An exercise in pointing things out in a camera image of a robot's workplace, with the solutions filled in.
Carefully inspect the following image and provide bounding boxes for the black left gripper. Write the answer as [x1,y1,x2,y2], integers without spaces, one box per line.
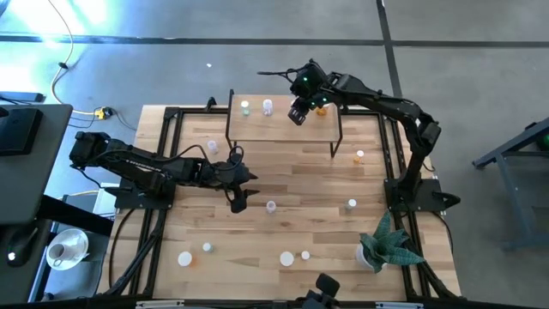
[208,161,262,215]

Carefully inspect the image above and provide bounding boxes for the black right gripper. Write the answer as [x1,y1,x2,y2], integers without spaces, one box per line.
[287,61,335,127]

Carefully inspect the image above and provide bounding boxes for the wooden shelf black legs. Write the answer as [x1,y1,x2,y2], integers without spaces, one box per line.
[225,88,349,159]

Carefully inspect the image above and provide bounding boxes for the white box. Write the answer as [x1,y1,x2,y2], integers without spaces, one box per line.
[92,183,121,220]

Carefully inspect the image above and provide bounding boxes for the silver aluminium extrusion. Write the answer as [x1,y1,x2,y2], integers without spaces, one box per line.
[375,301,425,309]
[136,300,185,309]

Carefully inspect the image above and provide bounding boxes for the potted snake plant white pot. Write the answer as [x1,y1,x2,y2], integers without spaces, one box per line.
[354,210,427,275]

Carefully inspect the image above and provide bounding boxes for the grey side stand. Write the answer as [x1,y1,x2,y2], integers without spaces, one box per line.
[27,221,112,301]

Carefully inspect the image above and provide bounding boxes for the black desk crossbar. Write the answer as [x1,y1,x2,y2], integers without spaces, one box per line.
[40,195,115,237]

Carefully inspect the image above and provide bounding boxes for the white cup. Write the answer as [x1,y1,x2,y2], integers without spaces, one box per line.
[45,242,68,267]

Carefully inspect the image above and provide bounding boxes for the grey desk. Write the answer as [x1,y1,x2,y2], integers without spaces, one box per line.
[0,102,75,304]

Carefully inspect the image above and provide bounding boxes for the grey metal table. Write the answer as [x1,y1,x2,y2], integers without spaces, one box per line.
[471,115,549,252]

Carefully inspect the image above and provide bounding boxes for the black flat desk device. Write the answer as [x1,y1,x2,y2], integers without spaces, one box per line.
[0,106,44,156]

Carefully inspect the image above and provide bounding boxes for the black computer mouse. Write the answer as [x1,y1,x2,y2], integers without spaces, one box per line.
[4,227,39,268]

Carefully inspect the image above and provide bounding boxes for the black slim bar device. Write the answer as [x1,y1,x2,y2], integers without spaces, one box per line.
[0,90,46,104]

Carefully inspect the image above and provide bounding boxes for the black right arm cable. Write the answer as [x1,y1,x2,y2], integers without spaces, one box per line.
[256,67,301,85]

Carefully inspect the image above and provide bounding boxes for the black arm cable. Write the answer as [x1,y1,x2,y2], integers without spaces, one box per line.
[169,144,245,173]
[256,67,301,85]

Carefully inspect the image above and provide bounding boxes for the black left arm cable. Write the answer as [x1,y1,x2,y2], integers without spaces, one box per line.
[169,144,245,173]

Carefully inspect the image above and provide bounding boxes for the black handle device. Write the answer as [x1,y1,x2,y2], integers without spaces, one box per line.
[299,273,342,309]

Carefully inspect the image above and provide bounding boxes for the black cable bundle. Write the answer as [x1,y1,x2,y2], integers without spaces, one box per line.
[100,208,168,297]
[411,257,455,298]

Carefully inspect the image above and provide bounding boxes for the pale floor cable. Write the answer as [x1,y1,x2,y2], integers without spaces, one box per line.
[45,0,99,117]

